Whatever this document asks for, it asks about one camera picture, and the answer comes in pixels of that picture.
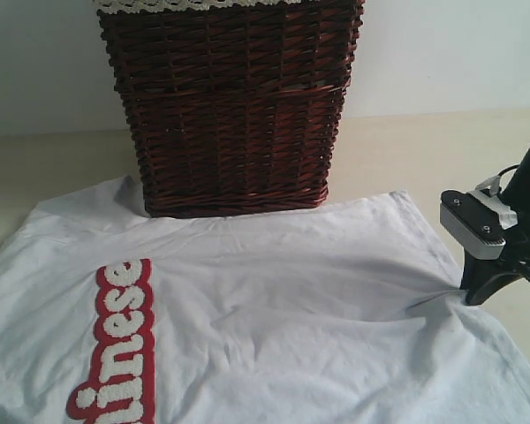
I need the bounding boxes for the dark brown wicker basket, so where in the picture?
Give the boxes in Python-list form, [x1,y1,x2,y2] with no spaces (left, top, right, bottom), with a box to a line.
[97,1,364,218]

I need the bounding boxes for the cream lace basket liner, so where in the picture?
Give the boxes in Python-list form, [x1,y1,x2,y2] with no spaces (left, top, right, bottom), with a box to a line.
[91,0,304,15]

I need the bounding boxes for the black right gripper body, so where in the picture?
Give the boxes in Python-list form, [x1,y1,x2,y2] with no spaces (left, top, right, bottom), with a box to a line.
[502,211,530,284]

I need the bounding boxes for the white t-shirt with red print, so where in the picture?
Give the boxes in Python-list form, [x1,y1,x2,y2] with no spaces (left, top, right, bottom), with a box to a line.
[0,178,530,423]

